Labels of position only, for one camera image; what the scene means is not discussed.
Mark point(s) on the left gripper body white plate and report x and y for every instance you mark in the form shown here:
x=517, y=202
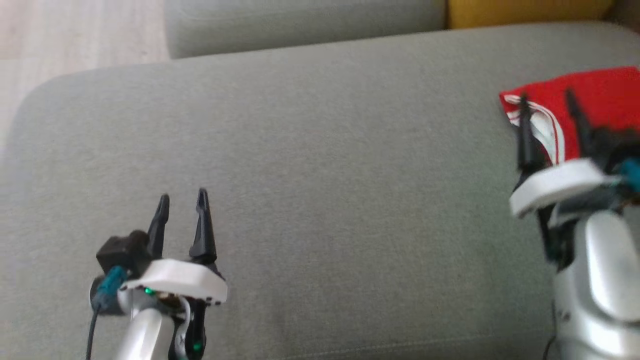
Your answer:
x=180, y=280

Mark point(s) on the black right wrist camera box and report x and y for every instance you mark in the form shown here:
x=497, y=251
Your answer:
x=617, y=145

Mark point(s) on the red basketball jersey number 23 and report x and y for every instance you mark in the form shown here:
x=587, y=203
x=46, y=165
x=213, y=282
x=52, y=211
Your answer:
x=610, y=100

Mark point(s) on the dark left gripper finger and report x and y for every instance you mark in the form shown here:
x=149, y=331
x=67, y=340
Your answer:
x=202, y=230
x=159, y=225

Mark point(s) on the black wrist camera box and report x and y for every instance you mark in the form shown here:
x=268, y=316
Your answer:
x=120, y=252
x=617, y=145

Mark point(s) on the yellow cushion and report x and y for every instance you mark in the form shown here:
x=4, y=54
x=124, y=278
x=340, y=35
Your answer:
x=525, y=12

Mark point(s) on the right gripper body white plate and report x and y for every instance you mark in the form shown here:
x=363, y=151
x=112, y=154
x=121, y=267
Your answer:
x=555, y=185

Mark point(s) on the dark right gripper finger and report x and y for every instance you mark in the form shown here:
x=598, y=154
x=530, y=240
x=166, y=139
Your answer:
x=526, y=135
x=582, y=127

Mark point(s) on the grey fabric sofa seat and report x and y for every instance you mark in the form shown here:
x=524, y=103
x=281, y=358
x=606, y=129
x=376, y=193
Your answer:
x=325, y=175

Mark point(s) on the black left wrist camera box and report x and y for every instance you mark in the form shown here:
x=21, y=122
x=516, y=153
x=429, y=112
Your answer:
x=120, y=252

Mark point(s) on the grey sofa back cushion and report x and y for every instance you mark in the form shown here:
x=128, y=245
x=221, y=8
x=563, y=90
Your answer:
x=300, y=25

